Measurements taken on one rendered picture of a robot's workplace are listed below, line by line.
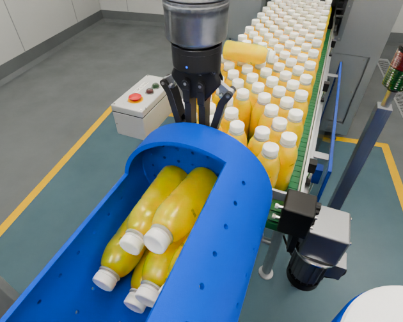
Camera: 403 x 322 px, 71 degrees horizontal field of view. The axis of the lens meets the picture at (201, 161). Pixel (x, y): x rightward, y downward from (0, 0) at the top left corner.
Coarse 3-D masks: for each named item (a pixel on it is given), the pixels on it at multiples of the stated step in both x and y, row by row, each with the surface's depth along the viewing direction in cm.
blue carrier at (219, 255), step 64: (192, 128) 47; (128, 192) 58; (256, 192) 45; (64, 256) 44; (192, 256) 33; (256, 256) 45; (0, 320) 36; (64, 320) 45; (128, 320) 51; (192, 320) 29
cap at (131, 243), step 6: (126, 234) 46; (132, 234) 46; (120, 240) 46; (126, 240) 45; (132, 240) 45; (138, 240) 46; (120, 246) 47; (126, 246) 46; (132, 246) 45; (138, 246) 46; (132, 252) 47; (138, 252) 46
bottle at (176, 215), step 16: (192, 176) 51; (208, 176) 52; (176, 192) 47; (192, 192) 47; (208, 192) 50; (160, 208) 45; (176, 208) 44; (192, 208) 46; (160, 224) 42; (176, 224) 43; (192, 224) 45; (176, 240) 44
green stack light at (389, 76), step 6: (390, 66) 71; (390, 72) 71; (396, 72) 69; (402, 72) 68; (384, 78) 73; (390, 78) 71; (396, 78) 70; (402, 78) 69; (384, 84) 73; (390, 84) 72; (396, 84) 71; (402, 84) 70; (396, 90) 71; (402, 90) 71
